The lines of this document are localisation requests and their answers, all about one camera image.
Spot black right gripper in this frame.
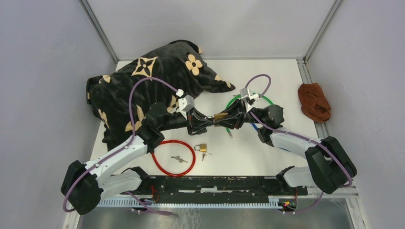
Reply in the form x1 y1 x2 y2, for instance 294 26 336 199
211 100 263 131

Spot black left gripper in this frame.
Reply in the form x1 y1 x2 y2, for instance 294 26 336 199
160 108 213 136

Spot green cable lock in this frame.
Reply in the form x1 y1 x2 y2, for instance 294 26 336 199
226 95 274 138

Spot blue cable lock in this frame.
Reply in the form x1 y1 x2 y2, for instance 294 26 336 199
252 123 275 147

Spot large brass padlock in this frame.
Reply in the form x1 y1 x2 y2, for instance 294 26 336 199
207 113 228 122

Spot small brass padlock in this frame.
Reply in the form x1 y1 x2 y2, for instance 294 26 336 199
194 144 207 152

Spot red lock keys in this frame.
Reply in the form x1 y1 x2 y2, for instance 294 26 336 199
171 156 188 163

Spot red cable lock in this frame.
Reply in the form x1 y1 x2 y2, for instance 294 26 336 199
151 140 197 178

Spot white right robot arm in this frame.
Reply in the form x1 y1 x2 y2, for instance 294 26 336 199
214 99 357 195

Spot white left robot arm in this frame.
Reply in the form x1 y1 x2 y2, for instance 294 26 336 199
61 99 214 215

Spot black floral patterned cloth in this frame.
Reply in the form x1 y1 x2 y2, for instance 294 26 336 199
86 40 235 150

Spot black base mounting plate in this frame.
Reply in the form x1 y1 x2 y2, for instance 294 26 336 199
133 176 308 204

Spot brown crumpled cloth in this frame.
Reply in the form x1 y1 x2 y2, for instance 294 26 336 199
298 83 331 123

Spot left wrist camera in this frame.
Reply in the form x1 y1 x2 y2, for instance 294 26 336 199
176 89 194 119

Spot white toothed cable duct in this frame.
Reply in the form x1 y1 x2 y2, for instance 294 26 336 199
97 196 282 209

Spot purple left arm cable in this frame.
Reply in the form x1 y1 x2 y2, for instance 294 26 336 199
62 77 178 216

